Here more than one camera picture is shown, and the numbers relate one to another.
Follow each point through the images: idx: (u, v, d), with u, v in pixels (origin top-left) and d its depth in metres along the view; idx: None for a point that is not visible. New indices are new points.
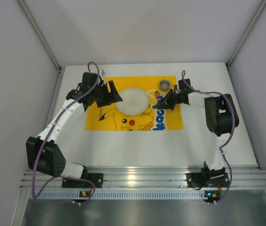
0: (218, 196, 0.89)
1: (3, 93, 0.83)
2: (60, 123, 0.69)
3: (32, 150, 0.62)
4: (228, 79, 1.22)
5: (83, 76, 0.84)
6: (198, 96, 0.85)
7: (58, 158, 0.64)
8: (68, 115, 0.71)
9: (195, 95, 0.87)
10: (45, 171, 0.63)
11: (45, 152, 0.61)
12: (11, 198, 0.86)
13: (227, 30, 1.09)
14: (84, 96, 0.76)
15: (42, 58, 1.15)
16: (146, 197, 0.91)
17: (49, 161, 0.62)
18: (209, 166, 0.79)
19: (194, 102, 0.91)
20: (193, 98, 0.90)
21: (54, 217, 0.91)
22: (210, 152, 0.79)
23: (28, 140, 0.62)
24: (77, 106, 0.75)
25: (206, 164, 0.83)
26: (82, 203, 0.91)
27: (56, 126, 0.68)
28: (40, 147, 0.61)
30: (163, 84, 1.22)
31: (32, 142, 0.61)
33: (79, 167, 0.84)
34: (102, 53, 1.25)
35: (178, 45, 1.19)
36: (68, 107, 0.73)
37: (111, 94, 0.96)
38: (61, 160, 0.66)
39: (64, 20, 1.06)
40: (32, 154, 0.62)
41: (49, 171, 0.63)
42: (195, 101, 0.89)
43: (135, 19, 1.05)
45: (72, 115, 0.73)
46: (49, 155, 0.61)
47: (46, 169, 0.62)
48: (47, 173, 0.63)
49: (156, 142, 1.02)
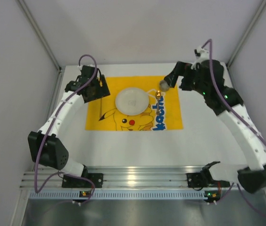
0: (218, 196, 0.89)
1: (3, 93, 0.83)
2: (60, 117, 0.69)
3: (34, 144, 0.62)
4: (228, 79, 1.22)
5: (82, 68, 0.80)
6: (246, 136, 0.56)
7: (61, 151, 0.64)
8: (67, 108, 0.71)
9: (237, 126, 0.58)
10: (49, 164, 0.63)
11: (48, 146, 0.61)
12: (12, 198, 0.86)
13: (227, 29, 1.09)
14: (81, 88, 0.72)
15: (42, 58, 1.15)
16: (146, 196, 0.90)
17: (52, 154, 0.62)
18: (212, 176, 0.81)
19: (228, 124, 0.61)
20: (231, 121, 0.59)
21: (54, 217, 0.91)
22: (219, 173, 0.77)
23: (29, 135, 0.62)
24: (76, 98, 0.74)
25: (209, 169, 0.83)
26: (82, 203, 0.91)
27: (56, 120, 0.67)
28: (42, 141, 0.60)
30: (163, 84, 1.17)
31: (34, 137, 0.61)
33: (79, 165, 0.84)
34: (102, 53, 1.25)
35: (178, 45, 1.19)
36: (67, 100, 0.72)
37: (103, 89, 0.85)
38: (64, 153, 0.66)
39: (64, 20, 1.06)
40: (34, 148, 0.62)
41: (53, 164, 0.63)
42: (233, 129, 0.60)
43: (135, 19, 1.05)
45: (71, 108, 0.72)
46: (52, 149, 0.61)
47: (49, 162, 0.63)
48: (52, 165, 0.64)
49: (156, 142, 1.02)
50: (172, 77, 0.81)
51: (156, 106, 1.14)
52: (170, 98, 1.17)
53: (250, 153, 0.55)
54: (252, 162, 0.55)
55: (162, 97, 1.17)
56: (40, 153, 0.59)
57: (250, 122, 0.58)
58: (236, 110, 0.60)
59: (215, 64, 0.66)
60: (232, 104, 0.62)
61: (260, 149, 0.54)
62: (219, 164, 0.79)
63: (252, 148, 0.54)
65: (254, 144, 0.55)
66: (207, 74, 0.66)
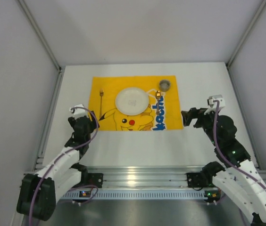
0: (218, 196, 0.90)
1: (3, 93, 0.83)
2: (58, 164, 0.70)
3: (27, 188, 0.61)
4: (228, 78, 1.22)
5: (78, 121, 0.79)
6: (256, 191, 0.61)
7: (51, 198, 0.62)
8: (65, 159, 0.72)
9: (246, 179, 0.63)
10: (37, 214, 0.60)
11: (42, 190, 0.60)
12: (12, 198, 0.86)
13: (227, 29, 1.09)
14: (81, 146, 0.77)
15: (42, 58, 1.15)
16: (146, 197, 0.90)
17: (42, 201, 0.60)
18: (213, 181, 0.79)
19: (237, 176, 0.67)
20: (240, 175, 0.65)
21: (54, 217, 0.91)
22: (225, 188, 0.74)
23: (24, 178, 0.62)
24: (74, 151, 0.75)
25: (216, 178, 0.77)
26: (82, 203, 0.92)
27: (54, 166, 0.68)
28: (37, 187, 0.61)
30: (163, 84, 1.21)
31: (29, 180, 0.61)
33: (77, 172, 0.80)
34: (102, 53, 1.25)
35: (178, 45, 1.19)
36: (67, 152, 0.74)
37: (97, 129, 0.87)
38: (53, 202, 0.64)
39: (64, 20, 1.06)
40: (25, 193, 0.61)
41: (39, 213, 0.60)
42: (242, 181, 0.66)
43: (135, 19, 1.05)
45: (69, 160, 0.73)
46: (45, 193, 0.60)
47: (36, 212, 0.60)
48: (38, 216, 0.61)
49: (156, 143, 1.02)
50: (187, 119, 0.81)
51: (156, 106, 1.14)
52: (170, 98, 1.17)
53: (260, 206, 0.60)
54: (262, 215, 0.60)
55: (162, 97, 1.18)
56: (33, 201, 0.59)
57: (258, 177, 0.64)
58: (245, 166, 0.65)
59: (228, 124, 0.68)
60: (240, 159, 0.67)
61: None
62: (228, 177, 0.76)
63: (260, 198, 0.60)
65: (264, 198, 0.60)
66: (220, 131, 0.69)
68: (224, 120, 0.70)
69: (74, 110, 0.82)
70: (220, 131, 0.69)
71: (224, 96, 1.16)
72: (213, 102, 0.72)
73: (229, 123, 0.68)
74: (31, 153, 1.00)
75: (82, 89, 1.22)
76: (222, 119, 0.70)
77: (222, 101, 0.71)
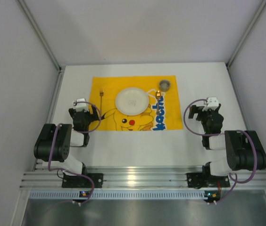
0: (218, 196, 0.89)
1: (2, 93, 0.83)
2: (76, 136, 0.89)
3: (46, 131, 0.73)
4: (228, 79, 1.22)
5: (79, 114, 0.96)
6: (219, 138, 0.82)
7: (66, 143, 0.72)
8: (79, 136, 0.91)
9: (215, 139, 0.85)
10: (54, 156, 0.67)
11: (62, 132, 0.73)
12: (12, 197, 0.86)
13: (227, 29, 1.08)
14: (84, 133, 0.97)
15: (42, 58, 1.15)
16: (146, 197, 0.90)
17: (60, 141, 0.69)
18: (211, 171, 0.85)
19: (213, 144, 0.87)
20: (213, 141, 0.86)
21: (54, 217, 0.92)
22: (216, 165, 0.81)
23: (44, 126, 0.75)
24: (83, 138, 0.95)
25: (209, 163, 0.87)
26: (82, 203, 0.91)
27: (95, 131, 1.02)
28: (55, 132, 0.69)
30: (163, 84, 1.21)
31: (49, 125, 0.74)
33: (79, 163, 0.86)
34: (102, 53, 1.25)
35: (178, 45, 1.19)
36: (79, 133, 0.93)
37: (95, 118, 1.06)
38: (67, 147, 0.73)
39: (64, 20, 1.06)
40: (45, 134, 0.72)
41: (57, 154, 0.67)
42: (216, 145, 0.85)
43: (135, 19, 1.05)
45: (79, 138, 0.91)
46: (63, 134, 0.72)
47: (54, 154, 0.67)
48: (56, 157, 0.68)
49: (156, 142, 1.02)
50: (191, 114, 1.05)
51: (156, 106, 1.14)
52: (170, 98, 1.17)
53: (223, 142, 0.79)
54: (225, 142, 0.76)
55: (162, 97, 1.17)
56: (53, 144, 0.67)
57: None
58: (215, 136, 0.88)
59: (217, 119, 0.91)
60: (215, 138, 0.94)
61: None
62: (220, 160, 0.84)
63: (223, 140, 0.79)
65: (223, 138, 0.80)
66: (211, 125, 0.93)
68: (215, 116, 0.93)
69: (76, 103, 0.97)
70: (211, 124, 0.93)
71: (224, 96, 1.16)
72: (208, 102, 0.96)
73: (218, 117, 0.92)
74: (31, 152, 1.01)
75: (82, 89, 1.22)
76: (214, 115, 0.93)
77: (216, 102, 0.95)
